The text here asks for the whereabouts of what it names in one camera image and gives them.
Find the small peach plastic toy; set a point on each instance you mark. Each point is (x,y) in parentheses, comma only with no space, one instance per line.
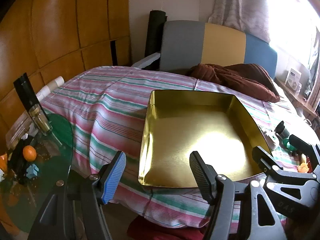
(304,167)

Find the grey yellow blue headboard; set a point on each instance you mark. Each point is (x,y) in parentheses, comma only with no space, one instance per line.
(182,45)

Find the orange fruit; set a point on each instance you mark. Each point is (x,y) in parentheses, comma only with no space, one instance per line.
(29,153)

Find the white paper cup stack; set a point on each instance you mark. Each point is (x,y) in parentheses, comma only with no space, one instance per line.
(56,82)

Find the patterned curtain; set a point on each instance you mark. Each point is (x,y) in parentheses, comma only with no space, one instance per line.
(240,5)

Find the black rolled mat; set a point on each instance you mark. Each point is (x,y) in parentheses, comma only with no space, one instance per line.
(155,35)

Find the light blue toy block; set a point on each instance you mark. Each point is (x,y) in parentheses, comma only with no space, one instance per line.
(32,171)

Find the wooden shelf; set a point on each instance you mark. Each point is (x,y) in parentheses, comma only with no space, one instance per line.
(297,100)

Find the striped bed blanket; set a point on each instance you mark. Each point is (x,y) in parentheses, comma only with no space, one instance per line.
(100,110)

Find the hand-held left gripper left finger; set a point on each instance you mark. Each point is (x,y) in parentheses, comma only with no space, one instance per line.
(115,177)

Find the green glass side table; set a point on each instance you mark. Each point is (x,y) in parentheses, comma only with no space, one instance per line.
(57,140)

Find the dark glass spice jar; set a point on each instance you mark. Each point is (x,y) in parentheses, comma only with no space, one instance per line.
(281,130)

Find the wooden wardrobe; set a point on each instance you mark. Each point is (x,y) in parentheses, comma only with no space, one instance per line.
(62,17)

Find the white box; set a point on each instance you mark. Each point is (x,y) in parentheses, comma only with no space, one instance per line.
(293,76)

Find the tall black box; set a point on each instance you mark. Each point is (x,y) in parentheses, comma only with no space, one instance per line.
(25,90)

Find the glass bottle with gold cap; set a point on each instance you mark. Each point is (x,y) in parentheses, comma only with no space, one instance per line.
(41,122)

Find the bright window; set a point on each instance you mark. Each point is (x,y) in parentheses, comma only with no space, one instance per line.
(295,10)

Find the person's red clothing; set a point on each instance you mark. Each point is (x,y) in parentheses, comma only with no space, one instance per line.
(162,230)

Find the brown pillow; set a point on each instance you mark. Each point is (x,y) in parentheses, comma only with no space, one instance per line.
(237,80)

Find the white and green square container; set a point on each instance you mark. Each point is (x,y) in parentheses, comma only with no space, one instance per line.
(271,140)

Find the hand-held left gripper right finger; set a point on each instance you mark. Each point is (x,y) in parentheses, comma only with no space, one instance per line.
(202,177)

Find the gold metal tray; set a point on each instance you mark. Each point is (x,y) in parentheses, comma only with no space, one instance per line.
(200,130)

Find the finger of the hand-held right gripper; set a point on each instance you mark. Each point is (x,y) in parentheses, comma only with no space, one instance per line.
(262,158)
(303,145)

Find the clear plastic container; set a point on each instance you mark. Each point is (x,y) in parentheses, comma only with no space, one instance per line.
(17,130)

